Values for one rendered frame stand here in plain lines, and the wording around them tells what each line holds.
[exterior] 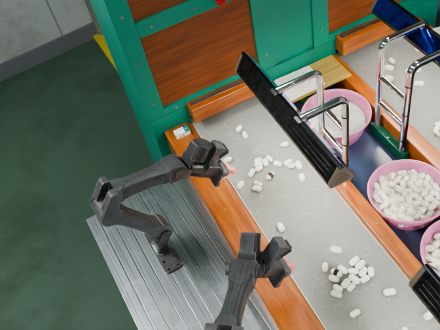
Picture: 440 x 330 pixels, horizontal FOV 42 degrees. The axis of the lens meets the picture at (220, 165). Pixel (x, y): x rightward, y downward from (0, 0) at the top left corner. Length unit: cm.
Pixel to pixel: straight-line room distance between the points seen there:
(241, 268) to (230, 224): 46
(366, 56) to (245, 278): 133
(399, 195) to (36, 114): 254
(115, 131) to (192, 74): 139
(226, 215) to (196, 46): 63
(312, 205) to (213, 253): 38
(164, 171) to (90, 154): 172
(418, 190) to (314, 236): 39
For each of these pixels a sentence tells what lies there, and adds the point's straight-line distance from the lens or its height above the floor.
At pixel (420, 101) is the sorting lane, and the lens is 232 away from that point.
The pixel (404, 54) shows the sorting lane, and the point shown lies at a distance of 253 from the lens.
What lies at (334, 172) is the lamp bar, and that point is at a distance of 162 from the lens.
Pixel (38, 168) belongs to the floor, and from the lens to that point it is 351.
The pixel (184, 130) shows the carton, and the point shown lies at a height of 79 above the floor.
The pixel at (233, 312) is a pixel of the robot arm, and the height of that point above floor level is 111.
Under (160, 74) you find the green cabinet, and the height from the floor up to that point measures 103.
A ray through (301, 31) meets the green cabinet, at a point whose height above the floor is 94.
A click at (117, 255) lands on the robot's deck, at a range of 210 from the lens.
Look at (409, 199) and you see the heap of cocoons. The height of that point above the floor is 74.
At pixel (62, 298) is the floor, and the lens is 292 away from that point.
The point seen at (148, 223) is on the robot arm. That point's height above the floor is 88.
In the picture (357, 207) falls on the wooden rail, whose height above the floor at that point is 76.
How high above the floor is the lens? 235
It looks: 49 degrees down
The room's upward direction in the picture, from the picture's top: 15 degrees counter-clockwise
